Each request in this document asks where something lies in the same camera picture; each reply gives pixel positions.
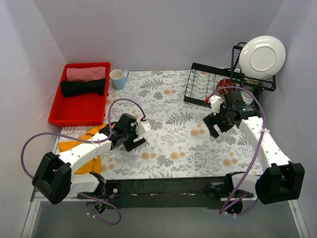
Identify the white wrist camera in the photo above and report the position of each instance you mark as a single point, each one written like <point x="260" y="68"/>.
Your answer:
<point x="144" y="127"/>
<point x="214" y="102"/>

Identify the pink rolled t shirt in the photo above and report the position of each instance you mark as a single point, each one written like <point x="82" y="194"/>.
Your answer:
<point x="86" y="74"/>

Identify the black wire dish rack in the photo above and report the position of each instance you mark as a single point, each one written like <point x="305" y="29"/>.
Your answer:
<point x="204" y="80"/>

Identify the red plastic bin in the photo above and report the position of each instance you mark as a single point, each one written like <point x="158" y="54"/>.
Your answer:
<point x="83" y="110"/>

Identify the white plate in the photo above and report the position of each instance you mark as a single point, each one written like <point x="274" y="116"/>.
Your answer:
<point x="262" y="56"/>

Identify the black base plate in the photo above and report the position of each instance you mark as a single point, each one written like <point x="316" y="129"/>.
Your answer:
<point x="203" y="192"/>

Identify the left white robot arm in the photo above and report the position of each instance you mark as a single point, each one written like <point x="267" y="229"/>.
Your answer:
<point x="56" y="175"/>

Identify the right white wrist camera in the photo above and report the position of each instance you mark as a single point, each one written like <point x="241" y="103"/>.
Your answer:
<point x="214" y="102"/>

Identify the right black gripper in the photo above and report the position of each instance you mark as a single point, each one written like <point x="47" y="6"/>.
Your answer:
<point x="214" y="123"/>

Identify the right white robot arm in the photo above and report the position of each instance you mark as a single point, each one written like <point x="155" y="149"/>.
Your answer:
<point x="281" y="179"/>

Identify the white blue floral bowl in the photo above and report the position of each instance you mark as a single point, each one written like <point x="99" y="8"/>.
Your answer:
<point x="247" y="97"/>

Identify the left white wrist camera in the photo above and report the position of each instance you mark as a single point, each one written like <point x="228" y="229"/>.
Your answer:
<point x="144" y="127"/>

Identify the red floral bowl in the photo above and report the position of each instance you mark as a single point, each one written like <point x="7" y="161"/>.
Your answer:
<point x="224" y="86"/>

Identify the floral table mat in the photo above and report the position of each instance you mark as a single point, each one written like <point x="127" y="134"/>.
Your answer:
<point x="178" y="144"/>

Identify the orange t shirt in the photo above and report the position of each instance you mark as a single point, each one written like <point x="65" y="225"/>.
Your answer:
<point x="85" y="157"/>

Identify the aluminium rail frame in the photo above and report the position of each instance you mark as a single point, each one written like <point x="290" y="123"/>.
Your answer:
<point x="45" y="220"/>

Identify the light blue mug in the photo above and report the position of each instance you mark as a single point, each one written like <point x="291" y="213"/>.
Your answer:
<point x="118" y="78"/>

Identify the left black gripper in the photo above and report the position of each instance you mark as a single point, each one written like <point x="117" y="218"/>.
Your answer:
<point x="135" y="143"/>

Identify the black rolled t shirt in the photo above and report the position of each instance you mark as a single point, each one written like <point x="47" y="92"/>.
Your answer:
<point x="75" y="88"/>

